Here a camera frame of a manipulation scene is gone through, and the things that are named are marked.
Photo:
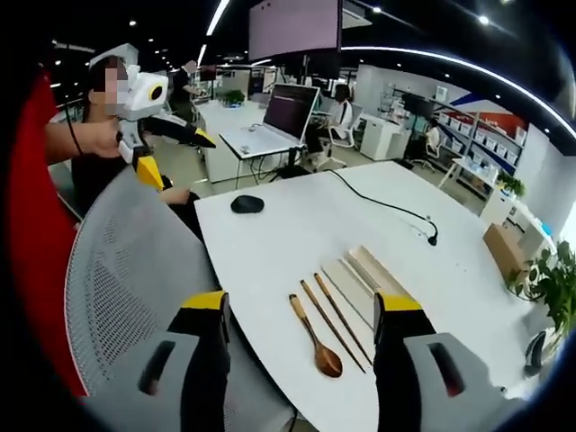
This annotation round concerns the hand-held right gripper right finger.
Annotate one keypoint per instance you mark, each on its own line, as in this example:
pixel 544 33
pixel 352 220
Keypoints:
pixel 405 360

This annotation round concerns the large hanging screen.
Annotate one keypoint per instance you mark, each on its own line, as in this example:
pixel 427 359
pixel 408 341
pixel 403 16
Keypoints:
pixel 294 27

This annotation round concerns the white office chair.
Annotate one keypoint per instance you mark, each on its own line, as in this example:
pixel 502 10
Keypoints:
pixel 346 132

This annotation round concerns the dark wooden chopstick utensil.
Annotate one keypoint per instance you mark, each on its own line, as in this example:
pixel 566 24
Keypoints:
pixel 342 317
pixel 330 326

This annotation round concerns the white cabinet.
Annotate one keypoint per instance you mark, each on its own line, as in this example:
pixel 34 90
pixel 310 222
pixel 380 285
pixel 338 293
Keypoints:
pixel 382 137

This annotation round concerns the black computer mouse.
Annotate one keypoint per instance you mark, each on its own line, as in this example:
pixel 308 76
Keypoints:
pixel 246 204

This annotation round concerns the red cloth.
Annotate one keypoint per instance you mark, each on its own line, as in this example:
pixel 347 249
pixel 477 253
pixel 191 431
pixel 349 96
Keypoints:
pixel 40 202

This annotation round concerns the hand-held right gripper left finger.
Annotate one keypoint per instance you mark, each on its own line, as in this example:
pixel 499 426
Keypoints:
pixel 198 360

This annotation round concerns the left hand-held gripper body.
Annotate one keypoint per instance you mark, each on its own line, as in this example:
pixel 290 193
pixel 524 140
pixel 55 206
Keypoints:
pixel 150 92

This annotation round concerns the cardboard box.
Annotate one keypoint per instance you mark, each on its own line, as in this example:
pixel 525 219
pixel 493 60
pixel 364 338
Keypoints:
pixel 504 249

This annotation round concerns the white office desk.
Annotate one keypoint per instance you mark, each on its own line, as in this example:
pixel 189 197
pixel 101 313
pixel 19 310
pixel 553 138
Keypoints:
pixel 254 139

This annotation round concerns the green leafy potted plant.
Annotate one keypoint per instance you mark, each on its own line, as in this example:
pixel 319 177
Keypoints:
pixel 555 281

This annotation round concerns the grey and black device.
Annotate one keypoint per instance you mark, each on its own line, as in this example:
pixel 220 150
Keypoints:
pixel 535 355

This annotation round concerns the wooden spoon utensil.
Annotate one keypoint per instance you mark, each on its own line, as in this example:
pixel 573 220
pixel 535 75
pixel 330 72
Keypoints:
pixel 326 357

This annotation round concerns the cream cutlery case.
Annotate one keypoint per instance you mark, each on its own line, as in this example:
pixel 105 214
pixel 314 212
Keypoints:
pixel 360 279

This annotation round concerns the white-framed computer monitor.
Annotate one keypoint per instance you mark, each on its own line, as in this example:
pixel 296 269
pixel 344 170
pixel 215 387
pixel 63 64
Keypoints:
pixel 290 110

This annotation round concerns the green desk plant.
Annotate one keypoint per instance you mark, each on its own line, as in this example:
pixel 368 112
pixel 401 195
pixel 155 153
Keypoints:
pixel 234 96

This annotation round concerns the shelf with white bins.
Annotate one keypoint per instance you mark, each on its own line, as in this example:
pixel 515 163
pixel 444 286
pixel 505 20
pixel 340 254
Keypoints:
pixel 477 130

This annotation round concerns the grey mesh office chair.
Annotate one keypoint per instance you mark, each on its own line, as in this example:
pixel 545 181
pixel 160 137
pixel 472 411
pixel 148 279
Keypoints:
pixel 126 270

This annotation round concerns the small green potted plant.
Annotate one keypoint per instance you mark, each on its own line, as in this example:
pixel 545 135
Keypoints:
pixel 512 183

